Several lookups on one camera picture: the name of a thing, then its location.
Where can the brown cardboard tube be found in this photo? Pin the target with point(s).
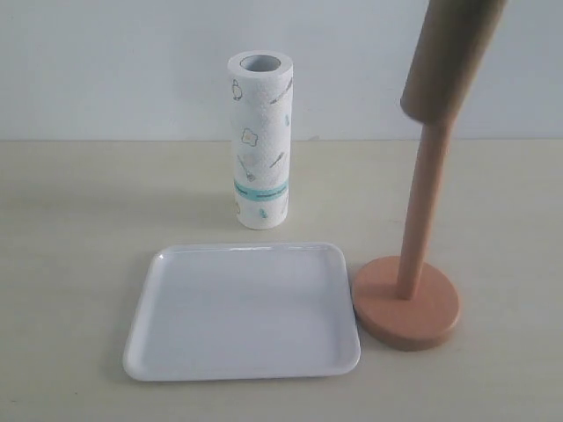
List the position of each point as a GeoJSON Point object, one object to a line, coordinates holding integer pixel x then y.
{"type": "Point", "coordinates": [453, 39]}

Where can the white printed paper towel roll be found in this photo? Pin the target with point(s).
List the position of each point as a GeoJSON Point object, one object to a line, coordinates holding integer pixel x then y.
{"type": "Point", "coordinates": [260, 106]}

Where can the wooden paper towel holder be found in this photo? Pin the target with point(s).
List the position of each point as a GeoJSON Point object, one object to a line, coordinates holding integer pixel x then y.
{"type": "Point", "coordinates": [403, 301]}

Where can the white rectangular plastic tray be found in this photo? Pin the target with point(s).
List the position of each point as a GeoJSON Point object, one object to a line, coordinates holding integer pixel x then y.
{"type": "Point", "coordinates": [211, 312]}

